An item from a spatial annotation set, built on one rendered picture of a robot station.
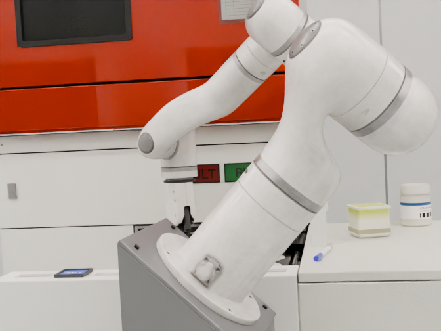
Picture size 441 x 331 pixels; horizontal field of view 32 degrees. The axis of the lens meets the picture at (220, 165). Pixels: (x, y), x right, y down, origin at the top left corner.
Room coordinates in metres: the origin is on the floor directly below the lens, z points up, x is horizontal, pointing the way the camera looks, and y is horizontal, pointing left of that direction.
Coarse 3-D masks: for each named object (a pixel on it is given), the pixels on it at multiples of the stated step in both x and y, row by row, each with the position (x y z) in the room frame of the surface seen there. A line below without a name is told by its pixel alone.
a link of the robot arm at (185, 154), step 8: (184, 136) 1.76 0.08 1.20; (192, 136) 1.78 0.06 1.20; (184, 144) 1.76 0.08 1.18; (192, 144) 1.78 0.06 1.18; (176, 152) 1.75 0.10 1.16; (184, 152) 1.76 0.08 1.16; (192, 152) 1.78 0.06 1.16; (160, 160) 1.79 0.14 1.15; (168, 160) 1.76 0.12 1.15; (176, 160) 1.76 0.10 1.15; (184, 160) 1.76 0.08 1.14; (192, 160) 1.77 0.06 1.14
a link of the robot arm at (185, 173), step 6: (162, 168) 1.78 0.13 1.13; (168, 168) 1.76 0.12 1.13; (174, 168) 1.76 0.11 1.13; (180, 168) 1.76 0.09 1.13; (186, 168) 1.76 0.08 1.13; (192, 168) 1.77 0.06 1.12; (162, 174) 1.78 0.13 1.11; (168, 174) 1.76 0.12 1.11; (174, 174) 1.76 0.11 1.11; (180, 174) 1.76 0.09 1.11; (186, 174) 1.76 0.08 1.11; (192, 174) 1.77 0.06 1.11; (168, 180) 1.78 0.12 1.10; (174, 180) 1.77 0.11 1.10; (180, 180) 1.77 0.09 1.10
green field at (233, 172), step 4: (236, 164) 1.95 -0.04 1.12; (240, 164) 1.95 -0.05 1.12; (244, 164) 1.95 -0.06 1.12; (248, 164) 1.94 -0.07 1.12; (228, 168) 1.95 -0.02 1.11; (232, 168) 1.95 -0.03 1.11; (236, 168) 1.95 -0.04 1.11; (240, 168) 1.95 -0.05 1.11; (244, 168) 1.95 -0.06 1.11; (228, 172) 1.95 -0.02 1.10; (232, 172) 1.95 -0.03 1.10; (236, 172) 1.95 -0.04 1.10; (240, 172) 1.95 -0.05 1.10; (228, 176) 1.95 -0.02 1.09; (232, 176) 1.95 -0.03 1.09; (236, 176) 1.95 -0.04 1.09; (228, 180) 1.95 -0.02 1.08; (232, 180) 1.95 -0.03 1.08; (236, 180) 1.95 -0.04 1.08
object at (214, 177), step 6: (198, 168) 1.96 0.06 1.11; (204, 168) 1.96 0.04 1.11; (210, 168) 1.96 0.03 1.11; (216, 168) 1.96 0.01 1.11; (198, 174) 1.96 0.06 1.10; (204, 174) 1.96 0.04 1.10; (210, 174) 1.96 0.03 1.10; (216, 174) 1.96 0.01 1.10; (198, 180) 1.96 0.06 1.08; (204, 180) 1.96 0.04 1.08; (210, 180) 1.96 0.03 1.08; (216, 180) 1.96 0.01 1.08
